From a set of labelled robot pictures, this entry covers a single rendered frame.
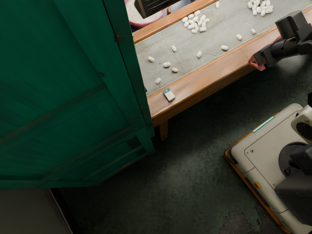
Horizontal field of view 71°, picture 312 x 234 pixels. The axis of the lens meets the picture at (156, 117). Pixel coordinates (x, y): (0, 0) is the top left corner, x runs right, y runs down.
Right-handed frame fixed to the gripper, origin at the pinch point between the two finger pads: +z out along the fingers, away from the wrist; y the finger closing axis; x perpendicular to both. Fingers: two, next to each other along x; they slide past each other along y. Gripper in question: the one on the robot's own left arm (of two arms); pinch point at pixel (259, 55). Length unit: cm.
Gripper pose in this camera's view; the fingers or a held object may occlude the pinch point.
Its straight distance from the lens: 95.7
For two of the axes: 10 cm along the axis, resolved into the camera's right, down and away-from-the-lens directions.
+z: -2.2, -0.9, 9.7
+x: 5.3, 8.3, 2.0
